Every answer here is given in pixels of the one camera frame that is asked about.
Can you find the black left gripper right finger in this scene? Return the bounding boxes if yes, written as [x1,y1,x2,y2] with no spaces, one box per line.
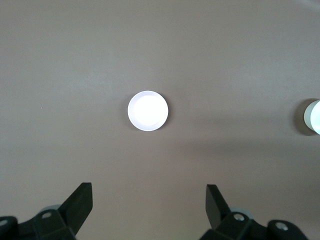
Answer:
[199,184,308,240]

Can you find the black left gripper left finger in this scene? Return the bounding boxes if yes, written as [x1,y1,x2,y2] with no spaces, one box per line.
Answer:
[0,182,94,240]

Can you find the white cup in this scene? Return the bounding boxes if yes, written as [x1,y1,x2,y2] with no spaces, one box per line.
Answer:
[302,99,320,136]

